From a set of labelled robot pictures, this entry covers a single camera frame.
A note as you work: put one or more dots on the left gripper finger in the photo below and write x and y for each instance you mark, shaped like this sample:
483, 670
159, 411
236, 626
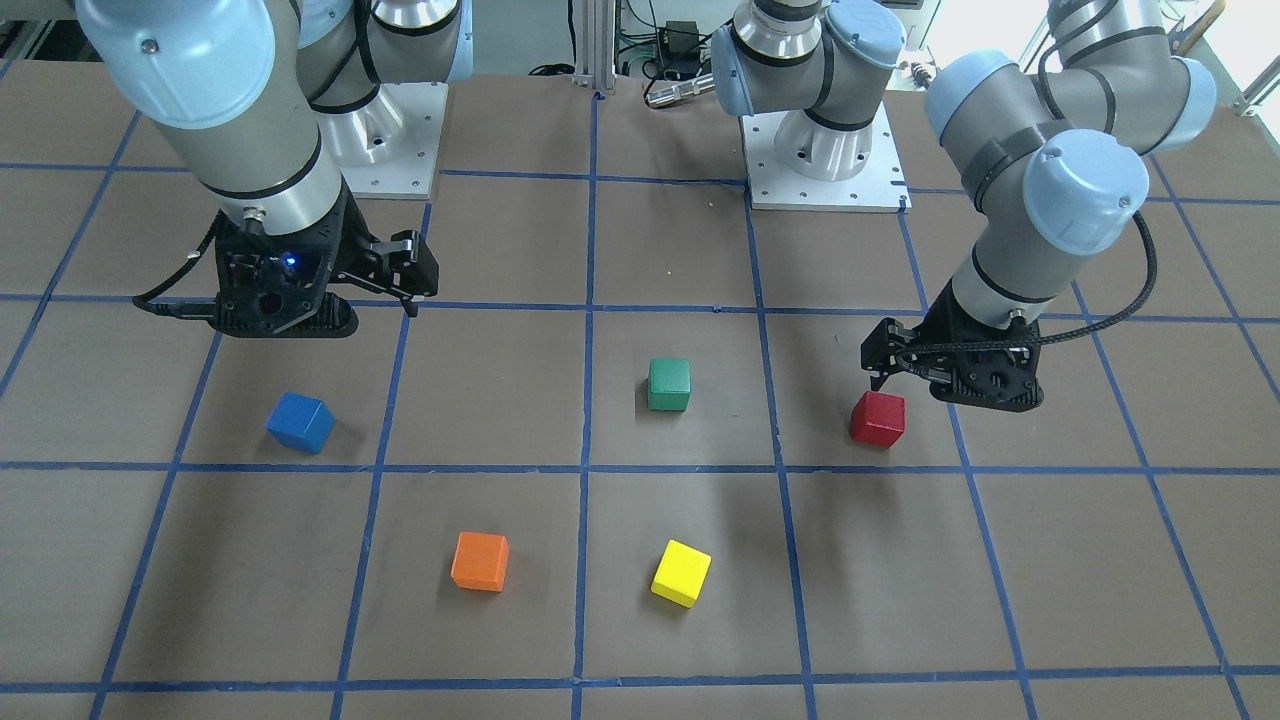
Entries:
883, 358
893, 336

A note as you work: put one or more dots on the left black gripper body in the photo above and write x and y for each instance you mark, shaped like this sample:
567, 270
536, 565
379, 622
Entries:
934, 326

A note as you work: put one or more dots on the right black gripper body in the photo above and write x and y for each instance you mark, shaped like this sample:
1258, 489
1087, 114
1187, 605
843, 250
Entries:
352, 243

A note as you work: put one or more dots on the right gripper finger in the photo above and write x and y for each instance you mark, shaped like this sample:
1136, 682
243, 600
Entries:
410, 286
405, 248

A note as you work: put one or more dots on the red wooden block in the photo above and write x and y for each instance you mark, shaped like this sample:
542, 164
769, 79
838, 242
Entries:
879, 419

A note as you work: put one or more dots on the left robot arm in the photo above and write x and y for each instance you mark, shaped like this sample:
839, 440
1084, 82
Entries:
1053, 161

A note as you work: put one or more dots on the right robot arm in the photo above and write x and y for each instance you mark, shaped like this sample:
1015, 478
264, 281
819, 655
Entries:
272, 105

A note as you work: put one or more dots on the blue wooden block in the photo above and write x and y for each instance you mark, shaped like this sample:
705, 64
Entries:
300, 422

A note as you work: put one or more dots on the green wooden block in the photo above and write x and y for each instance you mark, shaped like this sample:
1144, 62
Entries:
669, 384

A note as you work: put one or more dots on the orange wooden block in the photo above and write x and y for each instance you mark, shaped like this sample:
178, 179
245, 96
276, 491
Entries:
480, 561

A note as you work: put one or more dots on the yellow wooden block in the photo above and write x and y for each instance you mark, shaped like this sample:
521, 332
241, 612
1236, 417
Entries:
681, 573

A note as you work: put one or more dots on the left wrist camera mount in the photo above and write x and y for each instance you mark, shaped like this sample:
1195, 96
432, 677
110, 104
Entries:
1001, 379

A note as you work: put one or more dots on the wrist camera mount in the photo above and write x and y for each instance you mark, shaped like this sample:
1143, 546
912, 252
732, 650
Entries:
265, 289
1001, 379

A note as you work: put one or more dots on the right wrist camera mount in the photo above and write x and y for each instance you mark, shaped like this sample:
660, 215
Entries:
265, 289

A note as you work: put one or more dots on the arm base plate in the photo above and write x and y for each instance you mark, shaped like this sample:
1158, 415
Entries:
830, 185
388, 149

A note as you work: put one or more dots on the aluminium frame post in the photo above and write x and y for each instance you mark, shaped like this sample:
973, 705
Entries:
594, 25

